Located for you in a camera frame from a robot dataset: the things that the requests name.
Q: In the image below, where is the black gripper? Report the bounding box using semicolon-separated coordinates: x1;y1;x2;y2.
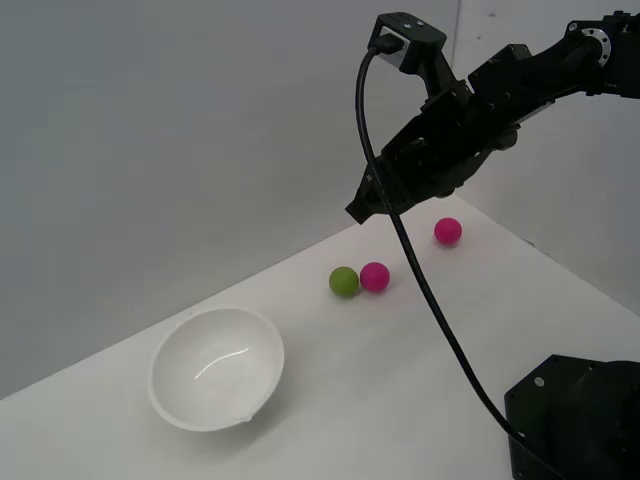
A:
357;82;521;217

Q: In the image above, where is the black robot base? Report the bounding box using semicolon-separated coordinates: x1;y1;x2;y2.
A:
502;353;640;480

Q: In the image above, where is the white bowl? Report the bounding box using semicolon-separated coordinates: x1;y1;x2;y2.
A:
147;306;286;434

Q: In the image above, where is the pink golf ball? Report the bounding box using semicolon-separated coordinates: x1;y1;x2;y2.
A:
433;216;463;248
359;261;391;294

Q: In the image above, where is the green golf ball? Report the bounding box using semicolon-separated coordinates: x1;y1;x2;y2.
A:
328;266;361;299

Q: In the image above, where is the black camera cable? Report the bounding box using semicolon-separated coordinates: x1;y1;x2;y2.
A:
354;37;559;480

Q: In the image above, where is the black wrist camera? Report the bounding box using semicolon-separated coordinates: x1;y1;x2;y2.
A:
368;13;471;99

